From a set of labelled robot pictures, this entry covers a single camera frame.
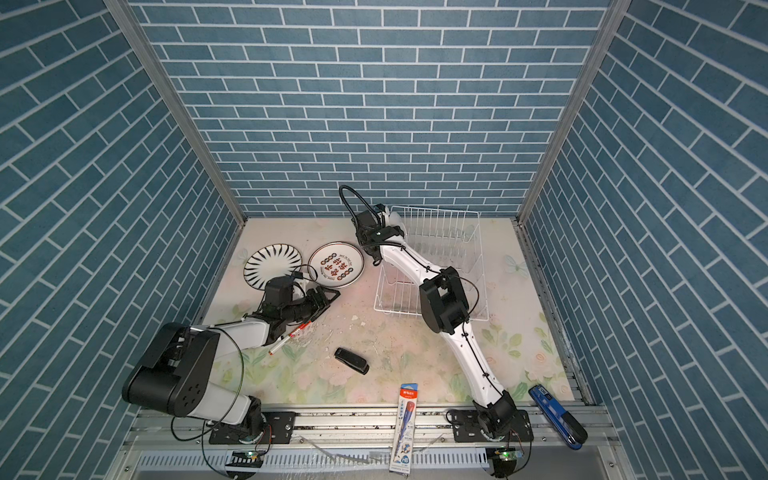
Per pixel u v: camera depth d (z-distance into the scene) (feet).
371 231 2.63
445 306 2.03
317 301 2.64
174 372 1.45
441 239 3.54
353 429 2.47
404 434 2.37
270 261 3.53
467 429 2.40
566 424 2.40
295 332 2.93
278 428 2.40
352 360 2.66
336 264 3.45
